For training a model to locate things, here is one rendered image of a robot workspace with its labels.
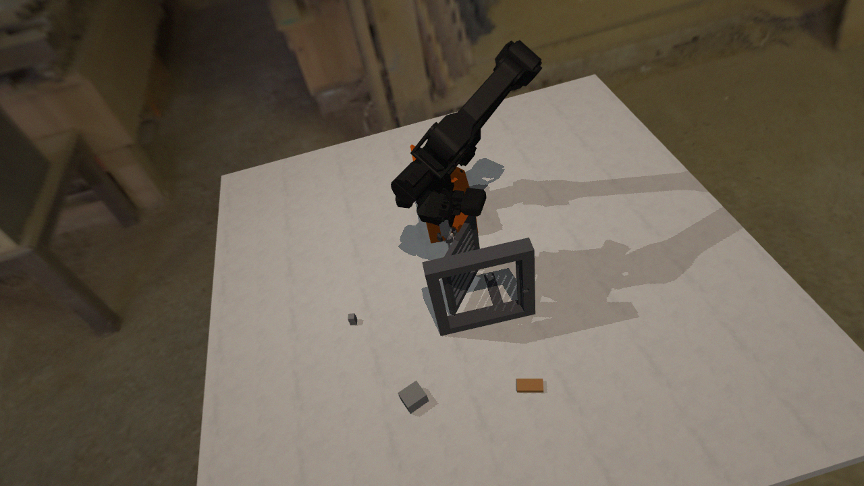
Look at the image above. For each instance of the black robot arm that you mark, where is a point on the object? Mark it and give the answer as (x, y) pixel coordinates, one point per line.
(452, 141)

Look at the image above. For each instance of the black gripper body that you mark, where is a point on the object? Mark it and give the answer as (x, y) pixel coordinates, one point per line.
(471, 202)

